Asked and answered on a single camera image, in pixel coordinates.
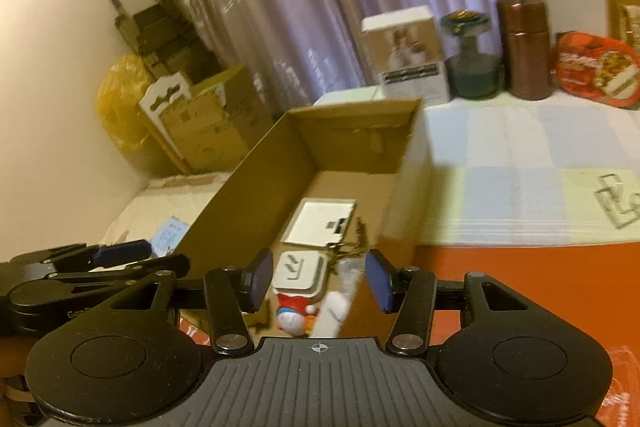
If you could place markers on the white carved wooden board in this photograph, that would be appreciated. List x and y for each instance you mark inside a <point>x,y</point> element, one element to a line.
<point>157,98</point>

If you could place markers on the red cat figurine toy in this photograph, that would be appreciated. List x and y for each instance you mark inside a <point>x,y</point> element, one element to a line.
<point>296,315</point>

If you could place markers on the pastel checkered tablecloth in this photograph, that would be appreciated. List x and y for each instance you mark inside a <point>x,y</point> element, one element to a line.
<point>519,173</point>

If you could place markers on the black folding hand cart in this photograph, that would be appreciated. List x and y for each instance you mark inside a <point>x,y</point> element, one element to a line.
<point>166,41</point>

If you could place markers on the dark green glass jar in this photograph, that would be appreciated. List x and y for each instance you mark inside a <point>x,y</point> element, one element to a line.
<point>472,74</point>

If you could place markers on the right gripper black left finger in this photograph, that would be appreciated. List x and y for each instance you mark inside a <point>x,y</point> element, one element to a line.
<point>144,315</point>

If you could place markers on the brown cylindrical canister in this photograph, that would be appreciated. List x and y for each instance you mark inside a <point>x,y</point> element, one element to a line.
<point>526,46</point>

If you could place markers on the red oval food tin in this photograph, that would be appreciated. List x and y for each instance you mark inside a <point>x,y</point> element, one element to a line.
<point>600,69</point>

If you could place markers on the brown cardboard box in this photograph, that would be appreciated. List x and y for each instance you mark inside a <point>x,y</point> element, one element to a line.
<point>376,153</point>

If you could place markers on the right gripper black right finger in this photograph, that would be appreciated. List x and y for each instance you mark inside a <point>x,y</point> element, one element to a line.
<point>487,307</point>

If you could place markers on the yellow plastic bag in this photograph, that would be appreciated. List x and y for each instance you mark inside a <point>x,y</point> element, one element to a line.
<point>117,102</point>

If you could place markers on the clear plastic packet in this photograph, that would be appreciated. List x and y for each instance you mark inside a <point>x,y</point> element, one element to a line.
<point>350,271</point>

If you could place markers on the white product box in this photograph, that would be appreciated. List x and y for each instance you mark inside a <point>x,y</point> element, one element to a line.
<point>405,52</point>

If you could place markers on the white flat square box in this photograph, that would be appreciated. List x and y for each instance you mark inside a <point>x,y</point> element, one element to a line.
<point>319,222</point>

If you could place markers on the white power adapter plug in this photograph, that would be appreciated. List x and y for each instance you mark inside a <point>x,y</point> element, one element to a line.
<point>301,274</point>

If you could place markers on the metal wire stand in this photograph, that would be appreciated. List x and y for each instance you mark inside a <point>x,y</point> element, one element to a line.
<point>621,208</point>

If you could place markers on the red printed cardboard mat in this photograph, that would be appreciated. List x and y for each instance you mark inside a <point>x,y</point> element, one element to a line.
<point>596,288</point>

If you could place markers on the stacked cardboard boxes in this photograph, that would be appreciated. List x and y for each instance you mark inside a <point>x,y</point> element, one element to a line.
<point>221,123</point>

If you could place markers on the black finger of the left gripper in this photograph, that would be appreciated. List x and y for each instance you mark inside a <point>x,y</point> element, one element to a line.
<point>88,256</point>
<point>100,269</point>

